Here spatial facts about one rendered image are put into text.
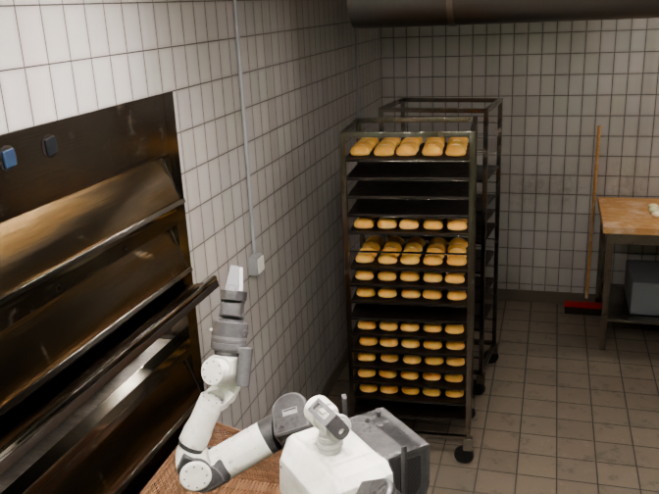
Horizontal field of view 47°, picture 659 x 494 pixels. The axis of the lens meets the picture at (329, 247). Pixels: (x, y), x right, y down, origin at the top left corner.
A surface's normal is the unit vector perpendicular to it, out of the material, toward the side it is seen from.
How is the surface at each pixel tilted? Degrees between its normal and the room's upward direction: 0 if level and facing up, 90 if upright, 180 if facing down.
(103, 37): 90
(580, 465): 0
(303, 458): 45
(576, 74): 90
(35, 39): 90
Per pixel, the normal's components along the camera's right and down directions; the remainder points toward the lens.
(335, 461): -0.04, -0.95
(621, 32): -0.28, 0.31
